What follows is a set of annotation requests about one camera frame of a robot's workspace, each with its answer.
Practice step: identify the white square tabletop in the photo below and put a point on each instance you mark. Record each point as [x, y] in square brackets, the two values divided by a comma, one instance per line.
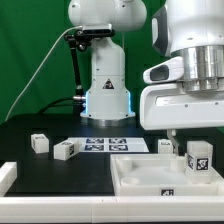
[159, 175]

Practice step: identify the grey camera on mount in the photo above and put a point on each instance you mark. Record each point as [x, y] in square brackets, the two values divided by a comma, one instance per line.
[99, 29]

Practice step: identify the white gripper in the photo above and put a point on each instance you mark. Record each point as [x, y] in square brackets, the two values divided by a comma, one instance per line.
[168, 107]

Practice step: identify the white obstacle wall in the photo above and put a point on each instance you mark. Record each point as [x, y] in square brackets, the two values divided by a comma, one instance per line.
[66, 210]

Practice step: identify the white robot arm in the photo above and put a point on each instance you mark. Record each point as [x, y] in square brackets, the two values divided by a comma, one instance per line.
[161, 61]

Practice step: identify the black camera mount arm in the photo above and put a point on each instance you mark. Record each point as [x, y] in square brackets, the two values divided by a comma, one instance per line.
[77, 56]

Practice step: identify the april tag sheet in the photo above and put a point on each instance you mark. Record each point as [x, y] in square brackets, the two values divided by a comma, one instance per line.
[111, 145]

